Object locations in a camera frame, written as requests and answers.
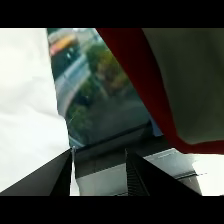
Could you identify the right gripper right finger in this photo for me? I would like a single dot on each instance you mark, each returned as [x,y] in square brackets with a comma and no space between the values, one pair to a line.
[150,178]

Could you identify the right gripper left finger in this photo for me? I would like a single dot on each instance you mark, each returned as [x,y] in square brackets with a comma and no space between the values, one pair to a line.
[46,178]

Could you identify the white garment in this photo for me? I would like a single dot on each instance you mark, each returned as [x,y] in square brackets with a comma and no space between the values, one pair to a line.
[26,100]

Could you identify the red garment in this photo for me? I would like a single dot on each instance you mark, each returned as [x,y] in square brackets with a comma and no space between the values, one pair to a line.
[143,80]

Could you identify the grey T-shirt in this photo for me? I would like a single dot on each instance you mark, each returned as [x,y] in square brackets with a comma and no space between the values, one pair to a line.
[190,80]

